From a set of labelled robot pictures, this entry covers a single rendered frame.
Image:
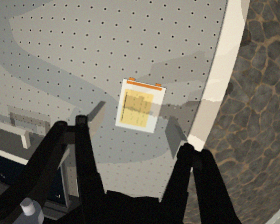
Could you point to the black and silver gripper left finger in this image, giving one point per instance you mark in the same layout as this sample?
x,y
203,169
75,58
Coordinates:
x,y
21,203

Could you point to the grey benchtop instrument with drawer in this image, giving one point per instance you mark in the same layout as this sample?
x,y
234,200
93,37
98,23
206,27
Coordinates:
x,y
20,148

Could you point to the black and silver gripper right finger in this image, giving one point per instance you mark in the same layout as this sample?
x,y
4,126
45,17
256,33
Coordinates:
x,y
214,202

